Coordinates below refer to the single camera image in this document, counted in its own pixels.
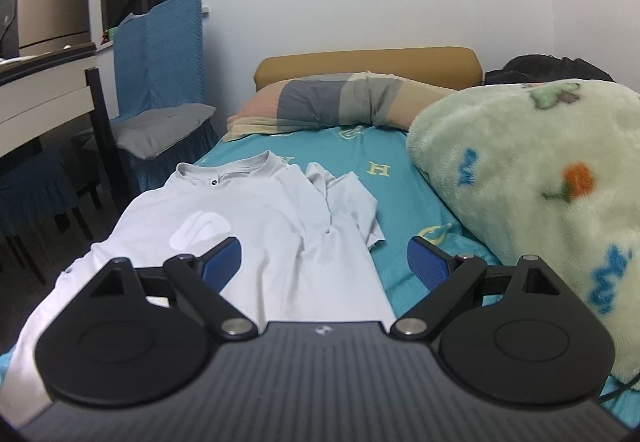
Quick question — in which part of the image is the white desk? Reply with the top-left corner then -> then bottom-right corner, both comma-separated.
0,42 -> 132,243

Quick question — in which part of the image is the black cable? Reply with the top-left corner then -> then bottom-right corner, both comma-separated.
596,372 -> 639,408

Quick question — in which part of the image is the black clothing pile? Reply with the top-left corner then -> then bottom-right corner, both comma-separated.
484,54 -> 614,84

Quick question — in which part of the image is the striped pillow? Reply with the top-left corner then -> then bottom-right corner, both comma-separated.
222,72 -> 454,142

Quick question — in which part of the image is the blue covered chair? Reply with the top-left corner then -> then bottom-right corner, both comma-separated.
69,0 -> 220,193

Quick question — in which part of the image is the white t-shirt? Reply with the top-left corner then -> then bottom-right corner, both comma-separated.
1,152 -> 395,425

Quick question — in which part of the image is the green fleece blanket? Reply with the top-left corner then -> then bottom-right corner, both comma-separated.
407,79 -> 639,382

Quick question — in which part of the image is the tan padded headboard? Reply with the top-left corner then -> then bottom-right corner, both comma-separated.
254,46 -> 484,90

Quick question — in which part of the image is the grey seat cushion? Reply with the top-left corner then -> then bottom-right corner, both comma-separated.
112,103 -> 216,160

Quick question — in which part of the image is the teal printed bed sheet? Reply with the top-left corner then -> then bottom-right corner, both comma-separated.
1,127 -> 639,441

